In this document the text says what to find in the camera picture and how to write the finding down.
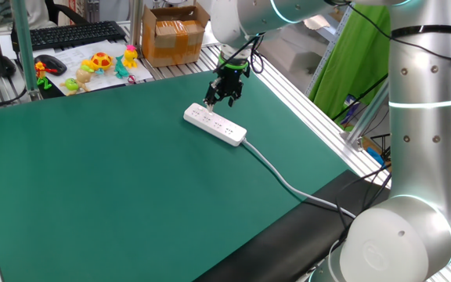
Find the red yellow green figure toy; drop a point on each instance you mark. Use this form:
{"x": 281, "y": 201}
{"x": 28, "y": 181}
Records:
{"x": 40, "y": 72}

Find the green headed snail toy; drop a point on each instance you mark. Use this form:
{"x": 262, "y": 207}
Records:
{"x": 71, "y": 84}

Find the black computer mouse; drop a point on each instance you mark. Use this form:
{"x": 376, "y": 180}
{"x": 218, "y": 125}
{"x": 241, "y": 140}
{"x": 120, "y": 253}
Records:
{"x": 53, "y": 63}

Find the black tripod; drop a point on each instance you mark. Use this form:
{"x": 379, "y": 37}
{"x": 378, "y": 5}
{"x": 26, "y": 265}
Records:
{"x": 382, "y": 135}

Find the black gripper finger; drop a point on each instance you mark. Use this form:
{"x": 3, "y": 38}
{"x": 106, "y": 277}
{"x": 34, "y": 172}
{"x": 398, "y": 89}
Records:
{"x": 211, "y": 96}
{"x": 234, "y": 98}

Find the blue plastic object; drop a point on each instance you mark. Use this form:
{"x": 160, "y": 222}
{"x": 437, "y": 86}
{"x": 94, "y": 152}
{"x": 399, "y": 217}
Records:
{"x": 376, "y": 156}

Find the yellow orange turtle toy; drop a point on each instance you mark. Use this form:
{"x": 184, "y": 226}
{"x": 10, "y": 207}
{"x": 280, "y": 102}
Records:
{"x": 101, "y": 60}

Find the aluminium frame post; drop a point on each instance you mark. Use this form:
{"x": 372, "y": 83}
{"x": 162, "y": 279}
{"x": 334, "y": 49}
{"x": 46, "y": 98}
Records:
{"x": 24, "y": 47}
{"x": 135, "y": 23}
{"x": 366, "y": 117}

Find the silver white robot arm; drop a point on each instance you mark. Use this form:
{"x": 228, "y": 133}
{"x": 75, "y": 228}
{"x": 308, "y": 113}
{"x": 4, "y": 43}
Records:
{"x": 425, "y": 137}

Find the black office chair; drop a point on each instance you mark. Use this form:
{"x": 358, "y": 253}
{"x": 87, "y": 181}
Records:
{"x": 51, "y": 9}

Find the teal dolphin toy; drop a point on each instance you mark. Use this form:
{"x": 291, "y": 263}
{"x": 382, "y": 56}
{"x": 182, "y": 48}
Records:
{"x": 120, "y": 69}

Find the white slotted shelf upright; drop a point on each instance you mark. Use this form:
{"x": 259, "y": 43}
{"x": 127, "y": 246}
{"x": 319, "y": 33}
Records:
{"x": 324, "y": 62}

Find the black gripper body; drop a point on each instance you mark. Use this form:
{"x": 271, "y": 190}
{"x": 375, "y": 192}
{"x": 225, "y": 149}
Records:
{"x": 231, "y": 80}

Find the white printed paper sheet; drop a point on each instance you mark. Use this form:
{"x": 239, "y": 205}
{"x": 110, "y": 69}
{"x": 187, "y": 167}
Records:
{"x": 69, "y": 58}

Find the black keyboard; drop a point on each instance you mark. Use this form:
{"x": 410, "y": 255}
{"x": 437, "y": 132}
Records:
{"x": 73, "y": 34}

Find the beige caterpillar toy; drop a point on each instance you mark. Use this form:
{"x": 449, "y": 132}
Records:
{"x": 83, "y": 75}

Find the white side table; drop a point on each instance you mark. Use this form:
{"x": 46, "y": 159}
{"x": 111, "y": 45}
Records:
{"x": 208, "y": 37}

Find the taped cardboard box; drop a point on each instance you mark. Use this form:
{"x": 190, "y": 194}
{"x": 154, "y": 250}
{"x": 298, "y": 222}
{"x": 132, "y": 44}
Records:
{"x": 174, "y": 39}

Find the white four-outlet power strip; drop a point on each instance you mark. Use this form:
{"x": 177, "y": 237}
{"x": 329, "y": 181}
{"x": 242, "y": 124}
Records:
{"x": 225, "y": 131}

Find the blue white package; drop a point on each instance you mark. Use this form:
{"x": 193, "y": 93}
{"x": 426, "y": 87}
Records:
{"x": 351, "y": 109}

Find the bright green cloth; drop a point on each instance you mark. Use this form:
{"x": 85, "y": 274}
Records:
{"x": 351, "y": 70}

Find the green table mat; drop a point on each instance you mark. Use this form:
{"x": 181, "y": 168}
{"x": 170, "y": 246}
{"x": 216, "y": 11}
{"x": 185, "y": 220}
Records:
{"x": 112, "y": 176}

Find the black table mat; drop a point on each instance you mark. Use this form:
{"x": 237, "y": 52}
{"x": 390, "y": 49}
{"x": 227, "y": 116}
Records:
{"x": 288, "y": 243}

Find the yellow chick toy pink hat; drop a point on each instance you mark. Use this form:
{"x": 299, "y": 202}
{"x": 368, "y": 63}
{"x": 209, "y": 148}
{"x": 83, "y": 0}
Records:
{"x": 130, "y": 56}

